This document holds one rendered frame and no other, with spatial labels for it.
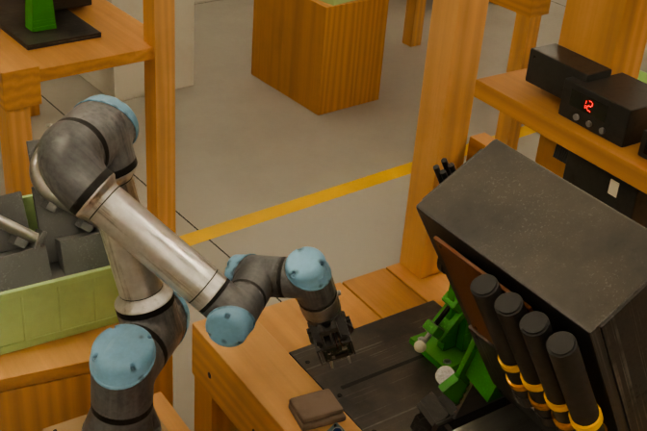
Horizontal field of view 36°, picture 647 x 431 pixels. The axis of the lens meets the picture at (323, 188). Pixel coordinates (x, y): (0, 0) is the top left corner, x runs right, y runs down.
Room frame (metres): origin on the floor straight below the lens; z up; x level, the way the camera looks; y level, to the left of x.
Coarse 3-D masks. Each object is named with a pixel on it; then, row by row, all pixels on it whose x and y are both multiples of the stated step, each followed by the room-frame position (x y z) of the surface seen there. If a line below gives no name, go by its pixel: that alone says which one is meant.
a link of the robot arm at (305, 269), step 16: (288, 256) 1.47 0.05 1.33; (304, 256) 1.46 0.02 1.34; (320, 256) 1.46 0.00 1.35; (288, 272) 1.44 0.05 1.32; (304, 272) 1.43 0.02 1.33; (320, 272) 1.43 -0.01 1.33; (288, 288) 1.44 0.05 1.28; (304, 288) 1.43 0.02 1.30; (320, 288) 1.44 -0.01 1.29; (304, 304) 1.46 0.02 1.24; (320, 304) 1.45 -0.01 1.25
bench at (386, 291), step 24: (336, 288) 2.03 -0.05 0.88; (360, 288) 2.04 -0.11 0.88; (384, 288) 2.05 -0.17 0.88; (408, 288) 2.06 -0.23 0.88; (432, 288) 2.07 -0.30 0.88; (264, 312) 1.91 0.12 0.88; (288, 312) 1.92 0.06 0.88; (360, 312) 1.94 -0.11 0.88; (384, 312) 1.95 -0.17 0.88; (288, 336) 1.83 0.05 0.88; (216, 408) 1.76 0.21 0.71
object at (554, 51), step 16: (544, 48) 1.83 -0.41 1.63; (560, 48) 1.83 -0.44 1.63; (528, 64) 1.82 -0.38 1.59; (544, 64) 1.79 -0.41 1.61; (560, 64) 1.76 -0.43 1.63; (576, 64) 1.75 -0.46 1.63; (592, 64) 1.76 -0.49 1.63; (528, 80) 1.82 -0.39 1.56; (544, 80) 1.78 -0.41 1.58; (560, 80) 1.75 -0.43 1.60; (592, 80) 1.71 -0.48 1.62; (560, 96) 1.75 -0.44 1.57
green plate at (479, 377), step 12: (468, 348) 1.43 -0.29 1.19; (468, 360) 1.43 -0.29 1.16; (480, 360) 1.42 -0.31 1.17; (456, 372) 1.45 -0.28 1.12; (468, 372) 1.44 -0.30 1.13; (480, 372) 1.42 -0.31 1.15; (468, 384) 1.48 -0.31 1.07; (480, 384) 1.41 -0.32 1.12; (492, 384) 1.39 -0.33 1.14; (492, 396) 1.39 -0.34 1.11
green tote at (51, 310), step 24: (24, 288) 1.82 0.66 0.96; (48, 288) 1.85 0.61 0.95; (72, 288) 1.88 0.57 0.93; (96, 288) 1.91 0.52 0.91; (0, 312) 1.79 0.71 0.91; (24, 312) 1.82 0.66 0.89; (48, 312) 1.85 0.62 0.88; (72, 312) 1.88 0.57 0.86; (96, 312) 1.91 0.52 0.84; (0, 336) 1.79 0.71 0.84; (24, 336) 1.81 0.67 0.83; (48, 336) 1.84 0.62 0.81
